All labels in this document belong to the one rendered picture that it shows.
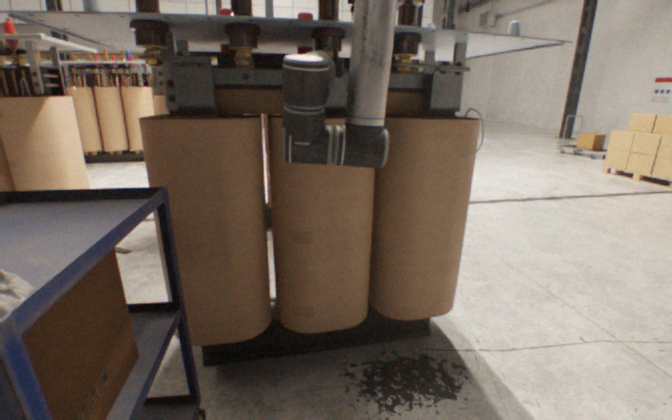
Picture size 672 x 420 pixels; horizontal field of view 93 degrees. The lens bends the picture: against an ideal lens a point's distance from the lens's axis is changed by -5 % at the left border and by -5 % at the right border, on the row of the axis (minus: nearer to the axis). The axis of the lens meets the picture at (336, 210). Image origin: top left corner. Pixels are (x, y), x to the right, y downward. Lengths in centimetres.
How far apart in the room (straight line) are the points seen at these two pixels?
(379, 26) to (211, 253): 91
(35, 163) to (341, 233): 255
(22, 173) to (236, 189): 235
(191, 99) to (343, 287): 89
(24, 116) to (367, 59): 277
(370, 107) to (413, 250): 75
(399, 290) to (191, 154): 99
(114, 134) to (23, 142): 385
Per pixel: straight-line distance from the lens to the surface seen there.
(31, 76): 341
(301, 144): 86
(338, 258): 135
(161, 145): 123
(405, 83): 137
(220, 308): 142
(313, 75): 83
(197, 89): 122
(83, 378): 84
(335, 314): 148
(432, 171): 136
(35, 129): 328
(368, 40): 88
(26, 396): 59
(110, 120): 704
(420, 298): 158
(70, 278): 64
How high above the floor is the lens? 115
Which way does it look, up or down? 18 degrees down
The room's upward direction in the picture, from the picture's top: 1 degrees clockwise
